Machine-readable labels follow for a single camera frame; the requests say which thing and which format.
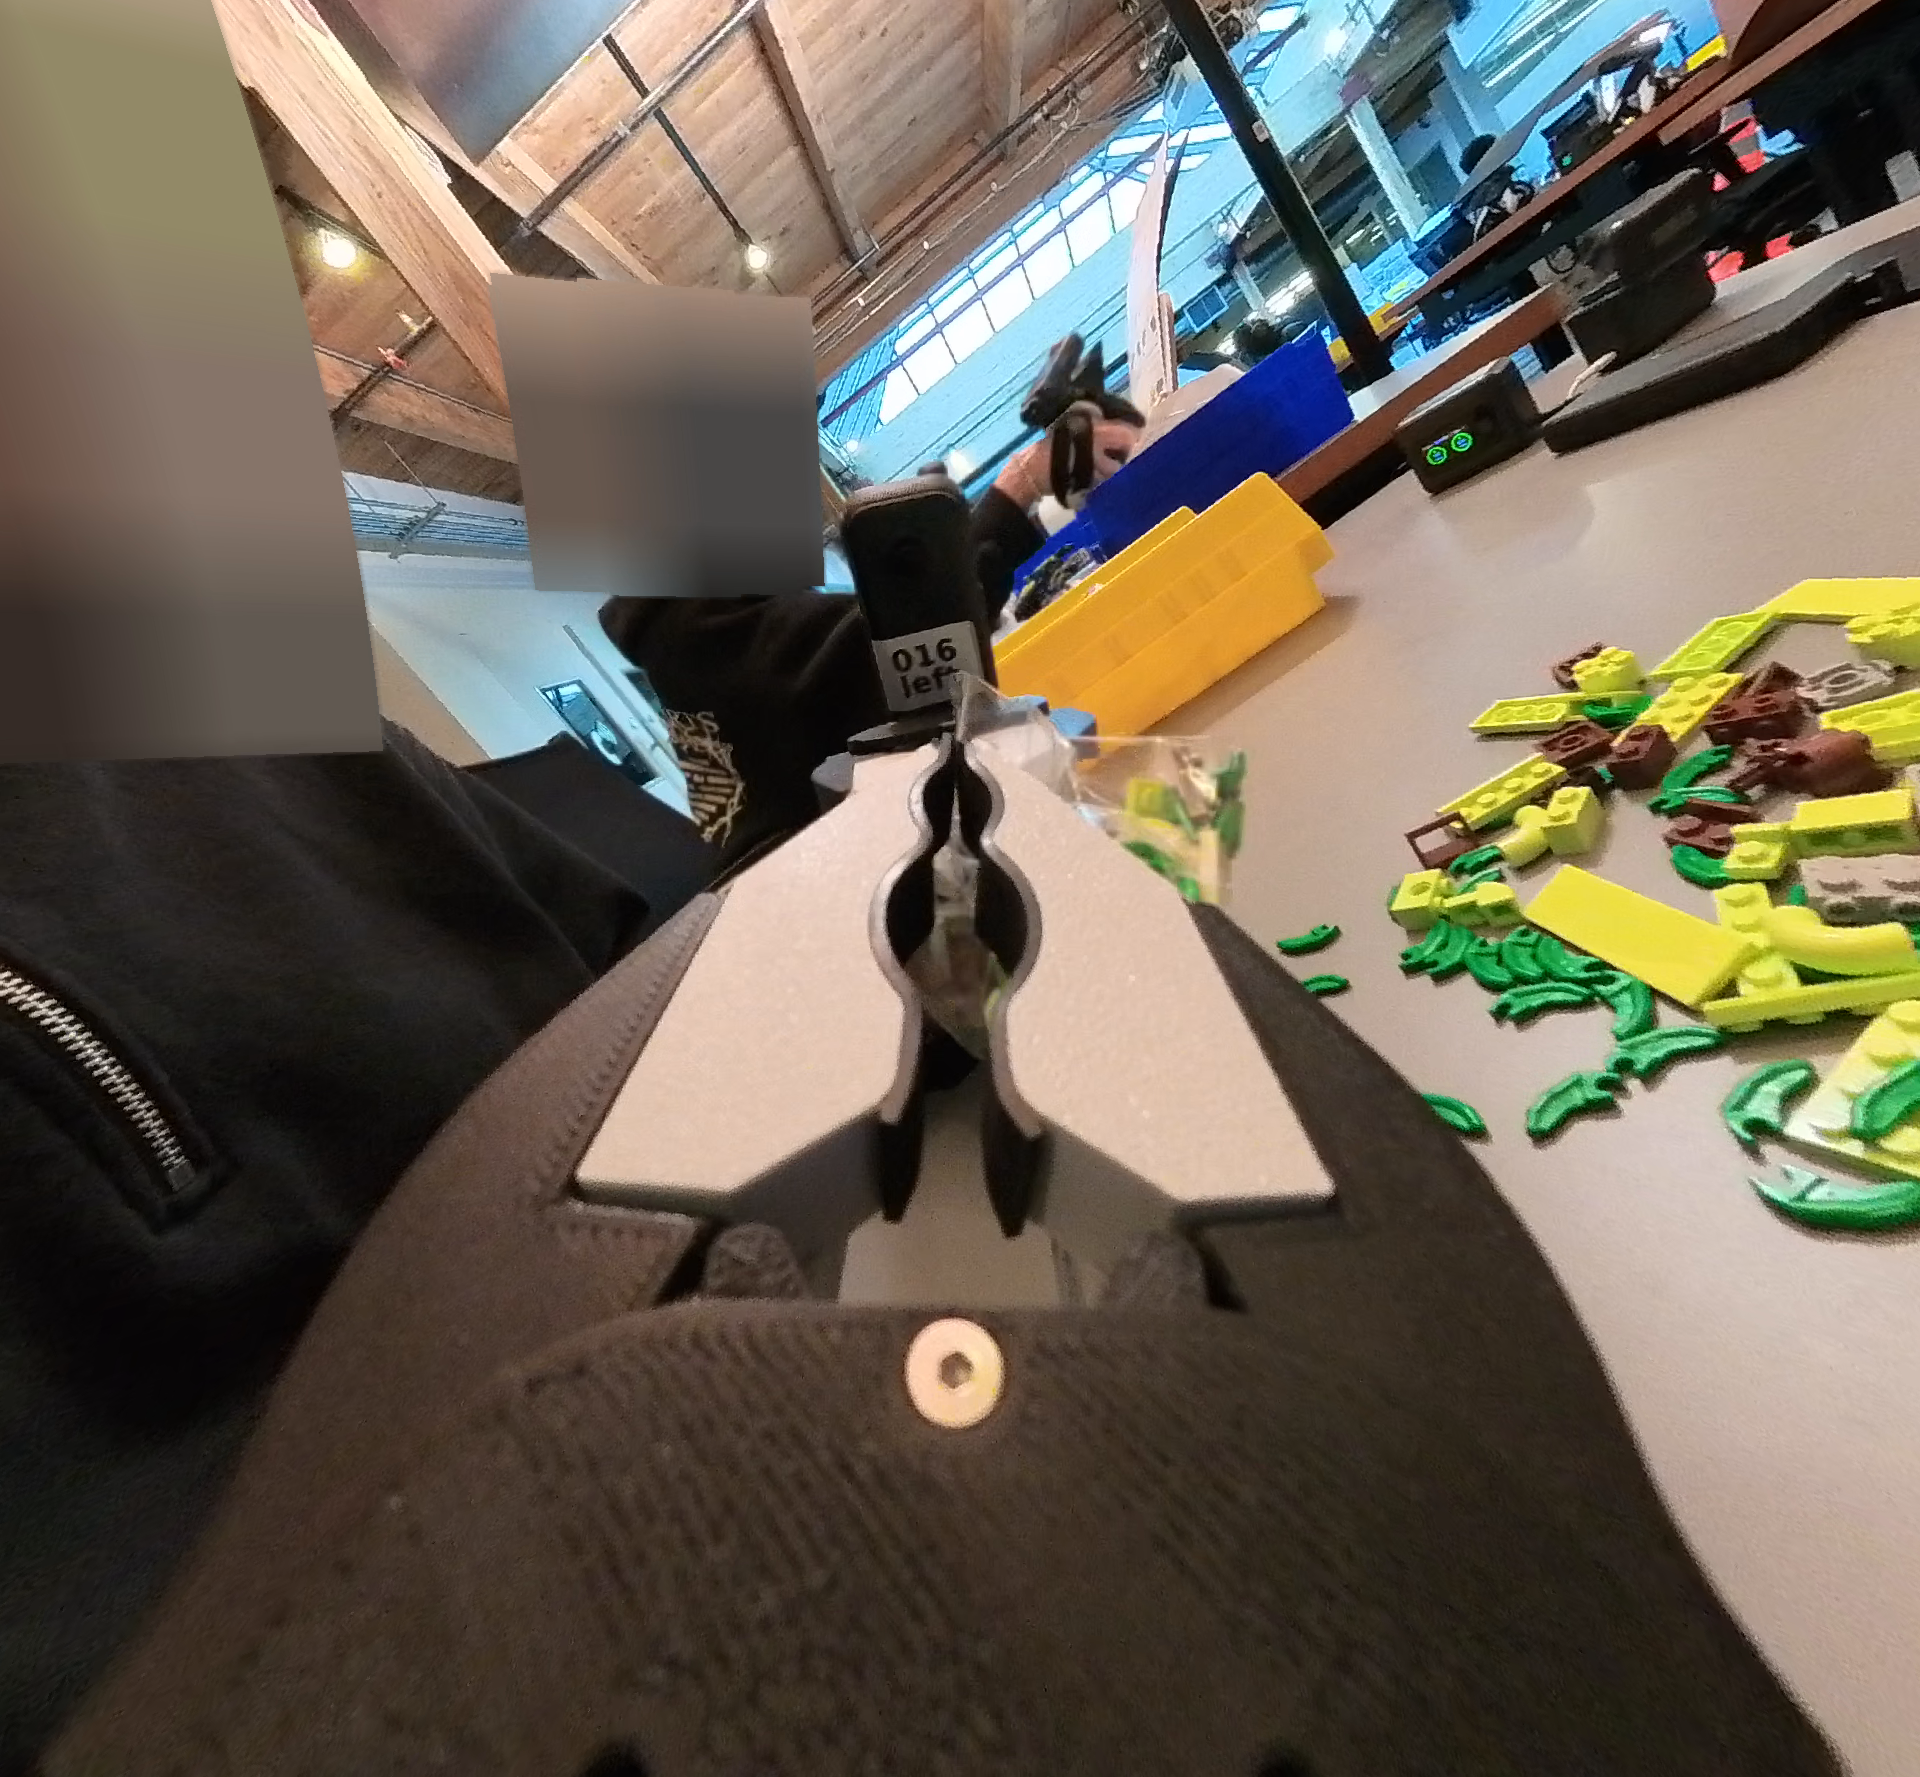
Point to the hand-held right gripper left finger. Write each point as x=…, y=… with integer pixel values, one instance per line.
x=749, y=1056

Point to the blue storage bin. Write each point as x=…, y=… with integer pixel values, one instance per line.
x=1246, y=442
x=1056, y=569

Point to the black pillar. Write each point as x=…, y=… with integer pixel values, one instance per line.
x=1229, y=81

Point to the long wooden desk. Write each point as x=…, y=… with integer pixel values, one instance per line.
x=1649, y=149

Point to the lime flat tile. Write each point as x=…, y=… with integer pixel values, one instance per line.
x=1635, y=929

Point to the white printed banner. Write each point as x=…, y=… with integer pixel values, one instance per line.
x=1154, y=278

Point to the black ribbed power brick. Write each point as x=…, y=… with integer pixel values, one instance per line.
x=1727, y=367

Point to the pile of toy bricks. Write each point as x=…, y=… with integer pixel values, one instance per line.
x=1800, y=817

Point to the black charger with green display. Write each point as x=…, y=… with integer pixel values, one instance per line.
x=1477, y=426

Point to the black adapter box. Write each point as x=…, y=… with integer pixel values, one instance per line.
x=1645, y=261

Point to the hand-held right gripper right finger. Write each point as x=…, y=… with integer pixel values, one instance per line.
x=1171, y=1056

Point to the yellow storage bins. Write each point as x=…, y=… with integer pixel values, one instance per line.
x=1171, y=591

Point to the small bag of pieces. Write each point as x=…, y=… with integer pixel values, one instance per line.
x=1171, y=802

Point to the grey desk with wood edge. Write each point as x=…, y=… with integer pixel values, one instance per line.
x=1425, y=412

